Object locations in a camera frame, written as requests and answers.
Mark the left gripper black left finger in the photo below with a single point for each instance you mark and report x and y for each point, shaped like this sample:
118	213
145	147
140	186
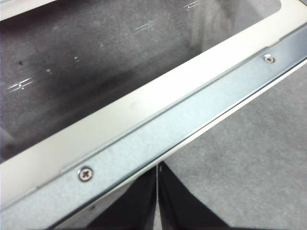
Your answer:
136	206

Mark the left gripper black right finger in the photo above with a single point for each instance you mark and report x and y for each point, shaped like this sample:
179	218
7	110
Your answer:
177	208

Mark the silver door screw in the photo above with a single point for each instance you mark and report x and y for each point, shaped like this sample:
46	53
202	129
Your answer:
86	173
269	58

